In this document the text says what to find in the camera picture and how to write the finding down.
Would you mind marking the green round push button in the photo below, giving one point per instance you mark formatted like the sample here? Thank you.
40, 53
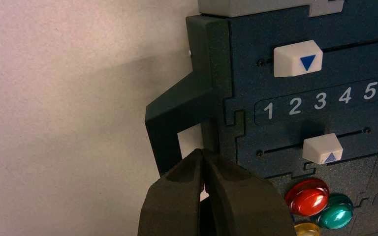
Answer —
336, 213

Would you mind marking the white slider knob down triangle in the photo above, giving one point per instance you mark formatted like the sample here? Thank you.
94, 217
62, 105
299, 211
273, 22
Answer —
290, 60

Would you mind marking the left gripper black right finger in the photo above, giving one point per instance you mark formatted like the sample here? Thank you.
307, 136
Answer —
241, 202

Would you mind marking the dark teal grey control box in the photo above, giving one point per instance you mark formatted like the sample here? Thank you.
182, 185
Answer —
241, 49

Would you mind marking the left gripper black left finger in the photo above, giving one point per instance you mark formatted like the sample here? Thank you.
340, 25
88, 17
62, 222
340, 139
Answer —
172, 205

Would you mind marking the white slider knob up triangle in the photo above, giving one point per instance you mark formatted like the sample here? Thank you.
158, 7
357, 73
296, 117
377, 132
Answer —
319, 148

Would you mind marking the yellow round push button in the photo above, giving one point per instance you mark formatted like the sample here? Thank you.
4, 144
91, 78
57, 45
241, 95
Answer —
307, 229

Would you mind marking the red round push button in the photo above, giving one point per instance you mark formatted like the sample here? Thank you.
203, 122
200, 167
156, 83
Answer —
308, 198

